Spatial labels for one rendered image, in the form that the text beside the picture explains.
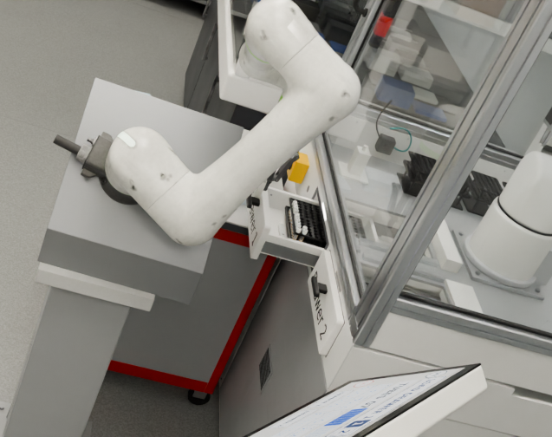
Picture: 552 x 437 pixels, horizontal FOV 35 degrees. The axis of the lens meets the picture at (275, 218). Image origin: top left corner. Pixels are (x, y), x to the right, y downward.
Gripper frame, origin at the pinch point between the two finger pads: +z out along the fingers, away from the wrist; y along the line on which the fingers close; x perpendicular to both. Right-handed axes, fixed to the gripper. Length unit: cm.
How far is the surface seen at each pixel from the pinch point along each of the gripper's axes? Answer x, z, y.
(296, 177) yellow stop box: -26.4, 7.1, -16.1
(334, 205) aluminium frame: 7.5, -5.9, -18.8
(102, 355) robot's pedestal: 33, 42, 29
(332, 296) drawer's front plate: 39.6, 0.5, -16.7
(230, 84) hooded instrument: -77, 6, 4
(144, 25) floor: -330, 93, 26
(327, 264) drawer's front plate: 26.8, 0.3, -17.1
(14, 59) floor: -225, 93, 88
